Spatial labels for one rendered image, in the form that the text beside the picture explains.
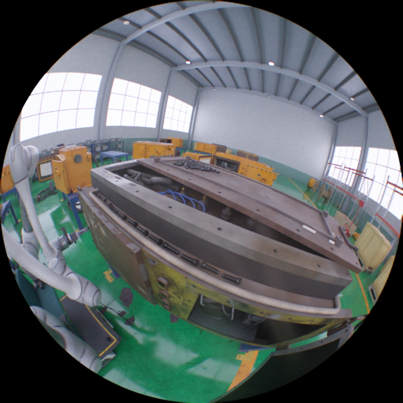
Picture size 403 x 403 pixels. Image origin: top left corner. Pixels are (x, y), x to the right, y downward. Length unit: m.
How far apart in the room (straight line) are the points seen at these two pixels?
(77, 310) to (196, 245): 1.36
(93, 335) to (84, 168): 2.42
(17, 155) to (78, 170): 1.97
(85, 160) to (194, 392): 3.42
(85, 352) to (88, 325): 0.79
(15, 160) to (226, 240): 0.94
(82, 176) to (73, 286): 2.32
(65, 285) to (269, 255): 0.62
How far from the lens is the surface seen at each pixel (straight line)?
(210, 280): 0.33
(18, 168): 0.84
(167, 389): 1.65
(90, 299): 0.58
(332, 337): 0.72
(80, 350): 0.65
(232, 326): 0.84
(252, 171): 2.89
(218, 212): 0.61
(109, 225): 0.53
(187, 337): 1.54
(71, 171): 2.64
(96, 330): 1.38
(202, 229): 0.32
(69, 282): 0.56
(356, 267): 0.58
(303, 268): 0.37
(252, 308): 0.38
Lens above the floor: 1.54
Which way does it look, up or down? 27 degrees down
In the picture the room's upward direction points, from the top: 11 degrees clockwise
